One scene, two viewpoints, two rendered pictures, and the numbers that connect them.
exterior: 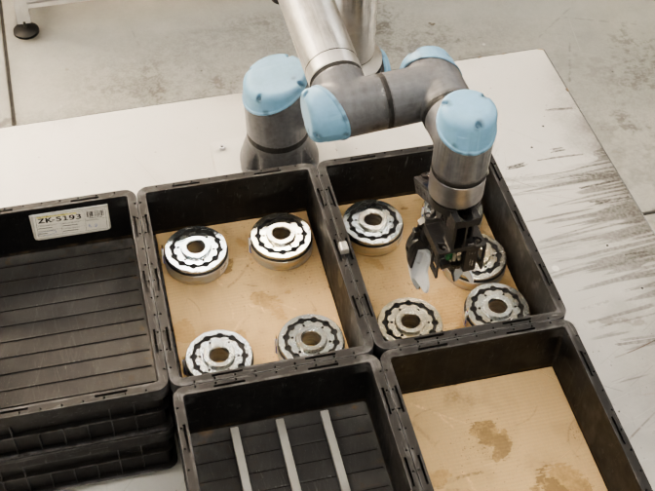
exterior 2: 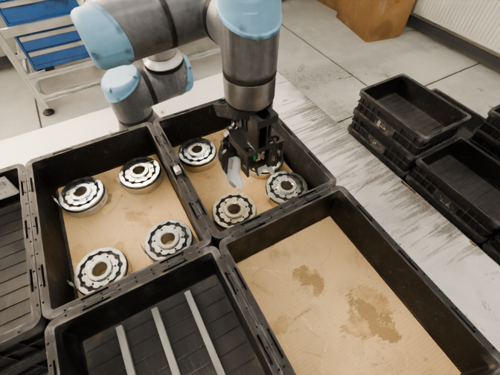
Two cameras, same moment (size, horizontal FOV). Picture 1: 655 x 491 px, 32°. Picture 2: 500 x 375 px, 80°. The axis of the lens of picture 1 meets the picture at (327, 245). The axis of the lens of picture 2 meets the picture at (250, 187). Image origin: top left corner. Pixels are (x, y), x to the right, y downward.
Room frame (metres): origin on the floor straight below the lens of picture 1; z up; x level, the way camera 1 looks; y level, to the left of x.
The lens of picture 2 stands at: (0.69, -0.08, 1.44)
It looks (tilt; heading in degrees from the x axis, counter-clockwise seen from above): 52 degrees down; 347
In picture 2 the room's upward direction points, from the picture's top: straight up
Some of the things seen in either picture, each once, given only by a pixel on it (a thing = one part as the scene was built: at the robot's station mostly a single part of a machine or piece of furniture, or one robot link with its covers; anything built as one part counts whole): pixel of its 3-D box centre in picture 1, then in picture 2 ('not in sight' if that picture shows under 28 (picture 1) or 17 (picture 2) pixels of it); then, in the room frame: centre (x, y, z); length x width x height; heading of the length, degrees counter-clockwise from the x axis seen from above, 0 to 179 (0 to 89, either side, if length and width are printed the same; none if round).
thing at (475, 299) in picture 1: (497, 308); (286, 187); (1.11, -0.27, 0.86); 0.10 x 0.10 x 0.01
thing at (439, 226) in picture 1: (452, 226); (251, 131); (1.06, -0.17, 1.10); 0.09 x 0.08 x 0.12; 18
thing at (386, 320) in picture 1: (409, 323); (234, 210); (1.07, -0.13, 0.86); 0.10 x 0.10 x 0.01
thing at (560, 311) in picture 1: (434, 239); (237, 152); (1.19, -0.17, 0.92); 0.40 x 0.30 x 0.02; 16
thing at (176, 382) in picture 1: (249, 269); (111, 200); (1.11, 0.12, 0.92); 0.40 x 0.30 x 0.02; 16
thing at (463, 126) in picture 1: (463, 136); (248, 29); (1.07, -0.17, 1.26); 0.09 x 0.08 x 0.11; 18
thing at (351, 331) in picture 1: (250, 290); (120, 213); (1.11, 0.12, 0.87); 0.40 x 0.30 x 0.11; 16
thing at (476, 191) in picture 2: not in sight; (456, 199); (1.25, -1.19, 0.31); 0.40 x 0.30 x 0.34; 17
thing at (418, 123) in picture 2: not in sight; (394, 138); (1.64, -1.07, 0.37); 0.40 x 0.30 x 0.45; 17
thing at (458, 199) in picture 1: (459, 180); (251, 85); (1.06, -0.17, 1.18); 0.08 x 0.08 x 0.05
